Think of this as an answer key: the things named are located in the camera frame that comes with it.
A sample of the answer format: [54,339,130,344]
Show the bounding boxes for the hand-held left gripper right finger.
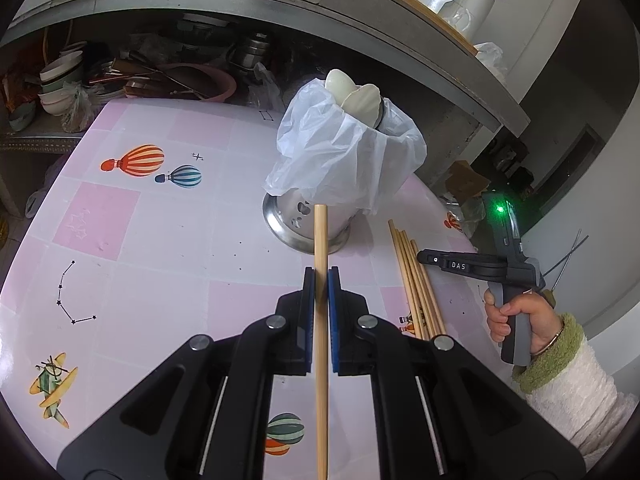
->
[327,266,586,480]

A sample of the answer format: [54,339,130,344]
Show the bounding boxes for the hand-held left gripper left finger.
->
[56,266,317,480]

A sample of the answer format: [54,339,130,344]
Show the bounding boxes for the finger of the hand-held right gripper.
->
[416,248,503,282]

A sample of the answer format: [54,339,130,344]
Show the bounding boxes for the steel utensil holder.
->
[262,99,397,256]

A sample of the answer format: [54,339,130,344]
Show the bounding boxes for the person's right forearm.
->
[511,312,640,468]

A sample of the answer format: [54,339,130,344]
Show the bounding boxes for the person's right hand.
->
[483,290,565,357]

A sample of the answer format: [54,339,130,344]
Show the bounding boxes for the cardboard box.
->
[445,160,493,221]

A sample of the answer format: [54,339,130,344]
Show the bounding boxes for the white plastic bag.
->
[264,79,427,217]

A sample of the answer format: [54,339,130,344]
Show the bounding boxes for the pink printed tablecloth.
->
[0,97,531,480]

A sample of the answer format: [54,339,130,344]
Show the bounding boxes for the pink plastic basin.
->
[125,62,237,105]

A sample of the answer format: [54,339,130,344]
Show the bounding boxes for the stacked steel pots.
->
[232,32,275,70]

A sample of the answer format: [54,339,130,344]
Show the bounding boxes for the stack of white bowls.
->
[39,52,87,117]

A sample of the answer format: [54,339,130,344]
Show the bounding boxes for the thin metal wires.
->
[545,229,590,293]

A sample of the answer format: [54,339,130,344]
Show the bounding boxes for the gold bracelet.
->
[530,320,566,358]

